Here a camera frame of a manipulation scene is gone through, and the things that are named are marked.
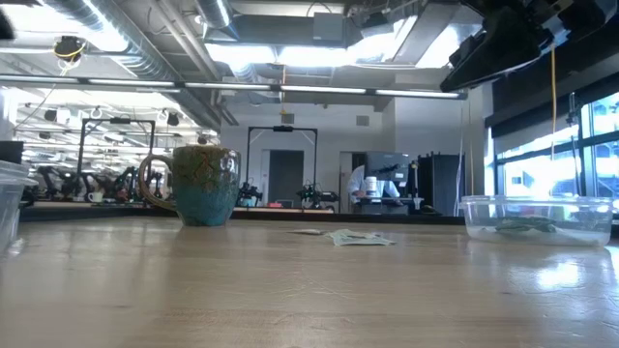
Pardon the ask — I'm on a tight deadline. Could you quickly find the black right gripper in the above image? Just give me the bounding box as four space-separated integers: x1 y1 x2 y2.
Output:
440 0 619 94

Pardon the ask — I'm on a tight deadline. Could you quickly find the clear plastic container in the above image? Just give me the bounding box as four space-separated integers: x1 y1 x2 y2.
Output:
459 194 615 247
0 159 39 255

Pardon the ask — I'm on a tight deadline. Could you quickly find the pale green Stevia packet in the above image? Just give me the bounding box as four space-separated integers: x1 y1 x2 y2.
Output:
328 228 378 239
331 234 397 247

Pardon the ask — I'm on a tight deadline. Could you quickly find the large window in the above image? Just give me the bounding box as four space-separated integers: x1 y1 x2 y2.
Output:
492 91 619 212

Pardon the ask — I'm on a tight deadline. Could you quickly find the black cabinet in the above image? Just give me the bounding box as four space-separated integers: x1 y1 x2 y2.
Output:
417 153 466 218

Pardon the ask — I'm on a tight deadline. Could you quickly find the large black screen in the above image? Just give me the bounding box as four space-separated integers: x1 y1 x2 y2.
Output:
365 152 411 185

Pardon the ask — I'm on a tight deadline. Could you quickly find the grey ceiling box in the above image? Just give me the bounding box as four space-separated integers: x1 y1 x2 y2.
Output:
311 12 345 43

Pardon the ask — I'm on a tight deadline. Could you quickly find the person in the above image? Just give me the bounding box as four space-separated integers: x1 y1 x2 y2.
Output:
346 163 402 205

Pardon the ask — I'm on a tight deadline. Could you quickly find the grey door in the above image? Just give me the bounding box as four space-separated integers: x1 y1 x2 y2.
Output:
267 149 306 209

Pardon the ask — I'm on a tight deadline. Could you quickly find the long light strip bar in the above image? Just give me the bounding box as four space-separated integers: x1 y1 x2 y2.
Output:
0 73 468 100

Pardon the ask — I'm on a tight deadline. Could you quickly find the teal brown ceramic mug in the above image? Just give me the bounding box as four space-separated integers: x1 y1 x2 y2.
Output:
137 144 242 228

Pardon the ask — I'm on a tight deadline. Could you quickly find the round black ceiling device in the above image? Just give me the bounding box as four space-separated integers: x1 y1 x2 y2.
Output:
52 35 87 64

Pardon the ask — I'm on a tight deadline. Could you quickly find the black computer monitor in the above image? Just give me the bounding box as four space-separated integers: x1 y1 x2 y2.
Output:
0 140 25 165

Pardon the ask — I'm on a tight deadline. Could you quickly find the hanging yellow cable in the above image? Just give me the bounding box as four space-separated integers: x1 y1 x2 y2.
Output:
549 45 557 160

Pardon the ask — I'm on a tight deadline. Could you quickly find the black robot rig frame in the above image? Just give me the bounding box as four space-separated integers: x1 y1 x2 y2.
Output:
75 117 157 194
246 126 319 204

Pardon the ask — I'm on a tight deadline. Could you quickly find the ribbed silver ceiling duct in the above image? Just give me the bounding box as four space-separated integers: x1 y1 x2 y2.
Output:
41 0 228 131

